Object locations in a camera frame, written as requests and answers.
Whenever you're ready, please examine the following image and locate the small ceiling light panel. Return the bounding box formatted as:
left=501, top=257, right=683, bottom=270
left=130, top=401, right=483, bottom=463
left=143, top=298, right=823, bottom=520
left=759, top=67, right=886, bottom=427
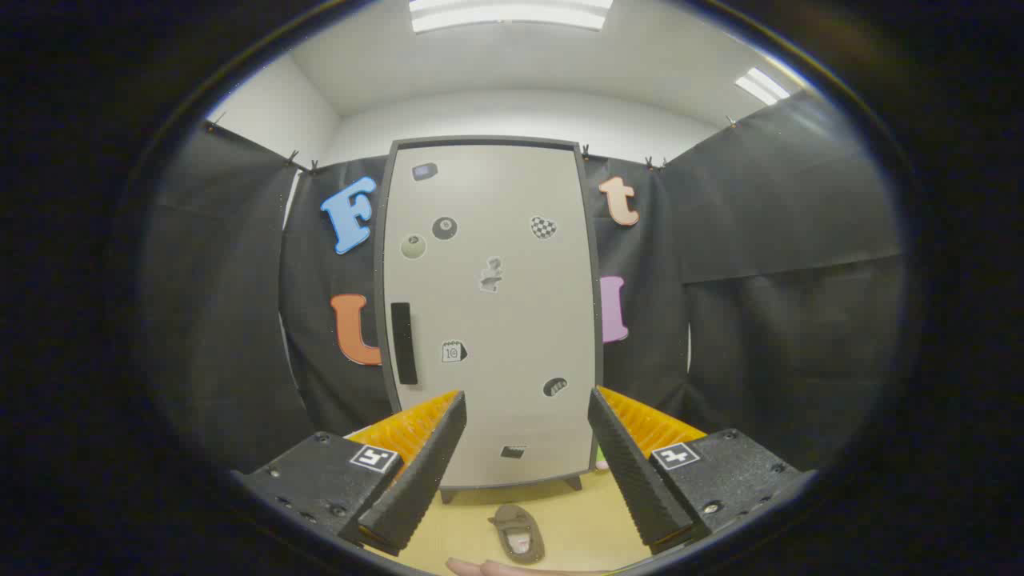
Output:
left=734, top=67, right=791, bottom=106

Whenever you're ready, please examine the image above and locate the brown fuzzy slipper shoe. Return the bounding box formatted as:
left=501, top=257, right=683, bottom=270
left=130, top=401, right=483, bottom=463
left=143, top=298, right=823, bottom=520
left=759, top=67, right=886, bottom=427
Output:
left=489, top=503, right=546, bottom=566

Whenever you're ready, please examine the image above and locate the beige shoe cabinet door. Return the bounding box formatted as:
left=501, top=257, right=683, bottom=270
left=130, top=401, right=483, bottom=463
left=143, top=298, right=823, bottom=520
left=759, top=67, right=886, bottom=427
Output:
left=382, top=144, right=598, bottom=490

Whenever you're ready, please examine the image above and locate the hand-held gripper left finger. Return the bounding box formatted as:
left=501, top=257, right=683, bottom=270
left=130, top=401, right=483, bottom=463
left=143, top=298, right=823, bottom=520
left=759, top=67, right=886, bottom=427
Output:
left=240, top=390, right=468, bottom=558

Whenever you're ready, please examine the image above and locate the grey shoe cabinet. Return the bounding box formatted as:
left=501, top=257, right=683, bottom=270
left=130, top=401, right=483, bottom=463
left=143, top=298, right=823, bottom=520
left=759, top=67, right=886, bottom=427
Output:
left=374, top=136, right=605, bottom=505

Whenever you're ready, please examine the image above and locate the black door handle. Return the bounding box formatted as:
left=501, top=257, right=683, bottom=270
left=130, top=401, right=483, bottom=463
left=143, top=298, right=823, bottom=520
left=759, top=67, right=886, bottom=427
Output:
left=390, top=302, right=418, bottom=386

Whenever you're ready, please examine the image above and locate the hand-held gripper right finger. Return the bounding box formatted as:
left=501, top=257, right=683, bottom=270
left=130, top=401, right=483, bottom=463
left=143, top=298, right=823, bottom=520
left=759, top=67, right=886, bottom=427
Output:
left=587, top=386, right=817, bottom=556

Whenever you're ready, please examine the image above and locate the black backdrop cloth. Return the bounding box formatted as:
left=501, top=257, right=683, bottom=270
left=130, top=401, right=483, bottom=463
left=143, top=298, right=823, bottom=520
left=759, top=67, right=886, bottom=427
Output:
left=144, top=92, right=909, bottom=481

